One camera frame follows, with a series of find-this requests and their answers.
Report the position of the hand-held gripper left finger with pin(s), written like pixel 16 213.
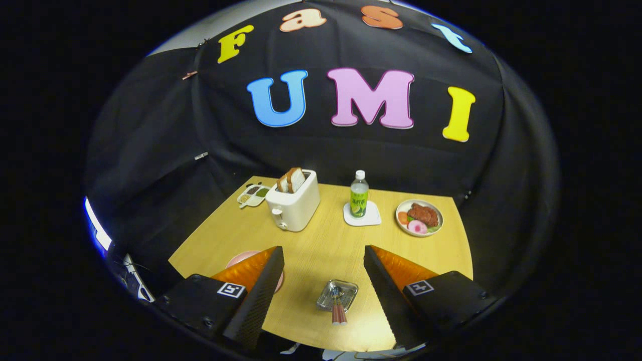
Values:
pixel 261 301

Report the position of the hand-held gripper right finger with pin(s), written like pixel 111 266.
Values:
pixel 386 301

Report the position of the metal drainer basket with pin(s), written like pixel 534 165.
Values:
pixel 348 291

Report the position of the pink plate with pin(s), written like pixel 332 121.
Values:
pixel 238 260

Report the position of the pink round food slice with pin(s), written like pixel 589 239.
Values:
pixel 417 227

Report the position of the white coaster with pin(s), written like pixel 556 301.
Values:
pixel 373 219

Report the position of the white plate of food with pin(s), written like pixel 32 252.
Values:
pixel 436 228

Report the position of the brown meat piece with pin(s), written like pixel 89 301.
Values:
pixel 424 214

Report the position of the white toaster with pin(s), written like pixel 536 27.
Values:
pixel 296 210

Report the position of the green label drink bottle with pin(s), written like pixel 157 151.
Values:
pixel 359 200

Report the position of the white divided condiment dish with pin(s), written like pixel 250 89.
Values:
pixel 253 196

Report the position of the toast bread slice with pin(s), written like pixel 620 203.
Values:
pixel 297 179
pixel 282 184

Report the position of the white keyboard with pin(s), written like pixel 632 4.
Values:
pixel 138 281

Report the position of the silver cloth clip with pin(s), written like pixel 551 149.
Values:
pixel 201 156

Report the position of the lit computer monitor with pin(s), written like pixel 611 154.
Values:
pixel 98 228

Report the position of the pink cloth clip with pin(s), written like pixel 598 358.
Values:
pixel 189 75

